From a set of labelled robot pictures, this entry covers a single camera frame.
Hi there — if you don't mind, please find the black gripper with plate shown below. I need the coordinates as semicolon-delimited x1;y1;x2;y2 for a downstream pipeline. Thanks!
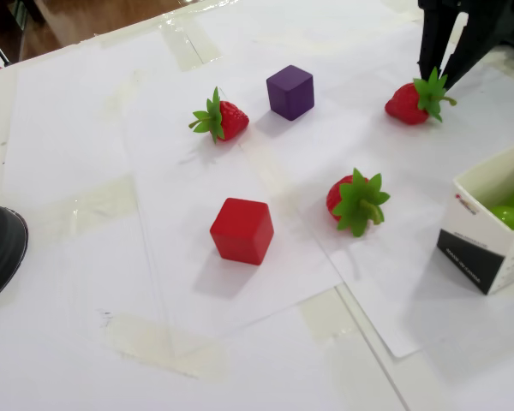
416;0;514;90

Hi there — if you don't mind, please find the white and black paper box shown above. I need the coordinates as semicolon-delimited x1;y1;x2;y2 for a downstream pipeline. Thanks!
436;139;514;296

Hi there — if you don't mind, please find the red strawberry with curved stem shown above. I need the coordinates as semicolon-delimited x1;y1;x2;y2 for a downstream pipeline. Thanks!
384;66;458;126

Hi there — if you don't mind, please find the purple wooden cube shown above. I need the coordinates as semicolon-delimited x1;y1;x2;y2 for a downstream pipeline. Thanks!
266;63;315;122

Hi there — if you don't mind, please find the red strawberry with spread leaves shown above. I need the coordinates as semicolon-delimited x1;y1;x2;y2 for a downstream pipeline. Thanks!
326;167;391;238

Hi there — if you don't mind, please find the red strawberry with straight stem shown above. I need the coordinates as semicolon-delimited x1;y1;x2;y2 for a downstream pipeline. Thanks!
188;86;250;145

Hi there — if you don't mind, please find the red wooden cube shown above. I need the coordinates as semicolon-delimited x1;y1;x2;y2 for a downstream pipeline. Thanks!
209;197;275;266

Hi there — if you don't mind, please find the black round stand base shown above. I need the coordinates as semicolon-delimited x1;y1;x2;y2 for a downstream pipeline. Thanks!
0;201;30;307

